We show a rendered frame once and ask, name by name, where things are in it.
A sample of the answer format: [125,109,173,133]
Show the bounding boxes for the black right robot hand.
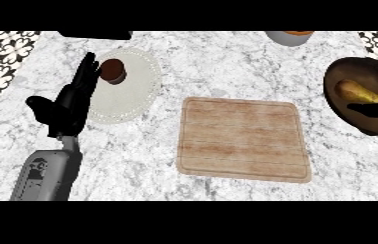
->
[346,102,378,119]

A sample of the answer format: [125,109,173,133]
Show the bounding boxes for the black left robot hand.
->
[26,51,104,138]

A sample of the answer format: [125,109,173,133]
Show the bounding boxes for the yellow-brown pear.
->
[334,78,378,105]

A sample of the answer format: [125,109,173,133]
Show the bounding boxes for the dark brown pan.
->
[323,56,378,137]

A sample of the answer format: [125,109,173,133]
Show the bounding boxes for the wooden cutting board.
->
[175,96,315,184]

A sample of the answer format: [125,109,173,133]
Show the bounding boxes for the round white placemat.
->
[86,47,165,125]

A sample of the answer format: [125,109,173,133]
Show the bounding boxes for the brown cupcake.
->
[100,58,129,86]

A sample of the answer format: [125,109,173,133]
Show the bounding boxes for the black appliance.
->
[57,30,135,41]

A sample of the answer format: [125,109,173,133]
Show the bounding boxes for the grey round pot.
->
[265,30,317,48]

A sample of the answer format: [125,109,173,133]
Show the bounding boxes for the orange round item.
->
[283,30,315,36]

